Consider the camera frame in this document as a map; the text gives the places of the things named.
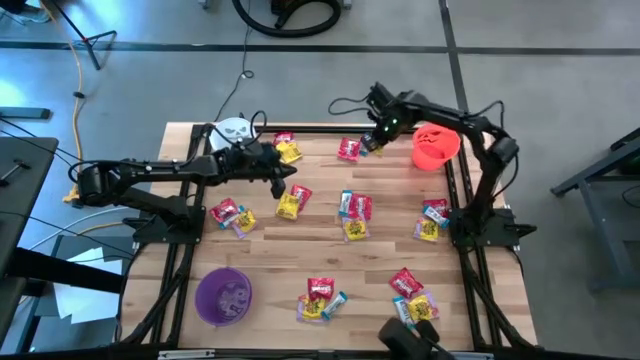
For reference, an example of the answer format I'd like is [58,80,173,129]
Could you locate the thick black vacuum hose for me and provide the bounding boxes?
[230,0,344,39]

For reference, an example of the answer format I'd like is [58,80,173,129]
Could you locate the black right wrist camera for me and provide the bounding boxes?
[367,82,401,114]

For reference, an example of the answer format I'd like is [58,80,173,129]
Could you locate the grey metal cart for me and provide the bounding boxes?
[549,127,640,294]

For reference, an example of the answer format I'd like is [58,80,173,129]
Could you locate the orange pumpkin bucket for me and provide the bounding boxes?
[411,123,462,173]

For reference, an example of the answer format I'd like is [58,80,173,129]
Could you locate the black rounded mount piece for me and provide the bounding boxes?
[377,317,456,360]

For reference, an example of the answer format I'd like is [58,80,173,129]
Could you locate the white skull bucket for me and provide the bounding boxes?
[208,116,257,152]

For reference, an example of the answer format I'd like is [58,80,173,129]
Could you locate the yellow extension cable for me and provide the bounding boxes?
[62,42,126,236]

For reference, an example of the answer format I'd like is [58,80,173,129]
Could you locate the black right arm cable loop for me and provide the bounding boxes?
[328,94,374,117]

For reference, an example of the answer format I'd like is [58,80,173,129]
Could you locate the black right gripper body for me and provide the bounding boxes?
[372,102,414,142]

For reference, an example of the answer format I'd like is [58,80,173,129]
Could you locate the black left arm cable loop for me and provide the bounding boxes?
[239,109,269,149]

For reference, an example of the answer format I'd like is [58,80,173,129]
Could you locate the black aluminium table frame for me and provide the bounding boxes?
[117,122,539,360]

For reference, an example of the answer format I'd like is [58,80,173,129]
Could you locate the black tripod stand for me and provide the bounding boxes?
[47,0,119,71]

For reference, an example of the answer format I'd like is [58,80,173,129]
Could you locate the yellow purple Sour Patch packet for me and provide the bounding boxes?
[231,208,258,240]
[407,291,441,324]
[341,216,372,243]
[296,293,329,324]

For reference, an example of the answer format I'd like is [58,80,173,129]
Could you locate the dark flat bar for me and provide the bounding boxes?
[0,106,52,121]

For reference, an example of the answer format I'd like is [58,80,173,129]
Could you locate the red packet at right edge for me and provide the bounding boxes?
[413,216,441,244]

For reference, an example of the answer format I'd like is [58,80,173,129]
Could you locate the purple plastic bucket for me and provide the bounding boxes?
[193,267,254,328]

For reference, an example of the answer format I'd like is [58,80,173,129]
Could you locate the dark desk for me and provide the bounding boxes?
[0,135,124,351]

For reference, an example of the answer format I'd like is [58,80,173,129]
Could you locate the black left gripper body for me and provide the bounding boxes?
[219,142,281,184]

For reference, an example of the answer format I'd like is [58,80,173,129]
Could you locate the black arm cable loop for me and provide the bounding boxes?
[328,94,374,117]
[239,109,269,149]

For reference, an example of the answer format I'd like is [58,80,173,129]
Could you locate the white paper sheets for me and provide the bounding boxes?
[52,247,124,325]

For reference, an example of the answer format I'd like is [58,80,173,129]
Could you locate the thin black cable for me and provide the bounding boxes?
[213,0,256,124]

